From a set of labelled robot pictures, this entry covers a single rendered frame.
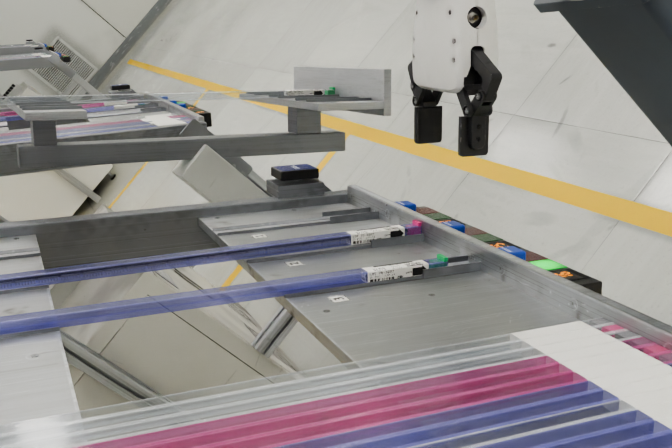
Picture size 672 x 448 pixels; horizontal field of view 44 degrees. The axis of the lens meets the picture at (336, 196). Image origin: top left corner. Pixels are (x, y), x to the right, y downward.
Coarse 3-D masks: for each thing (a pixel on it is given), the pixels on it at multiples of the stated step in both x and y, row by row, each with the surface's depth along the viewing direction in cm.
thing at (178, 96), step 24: (0, 96) 112; (24, 96) 112; (48, 96) 114; (72, 96) 115; (96, 96) 116; (120, 96) 117; (144, 96) 119; (168, 96) 120; (192, 96) 122; (216, 96) 123; (240, 96) 125; (264, 96) 126
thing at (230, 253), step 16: (288, 240) 82; (304, 240) 82; (320, 240) 83; (336, 240) 84; (160, 256) 78; (176, 256) 78; (192, 256) 78; (208, 256) 79; (224, 256) 79; (240, 256) 80; (256, 256) 81; (32, 272) 74; (48, 272) 74; (64, 272) 74; (80, 272) 75; (96, 272) 75; (112, 272) 76; (128, 272) 76; (0, 288) 72
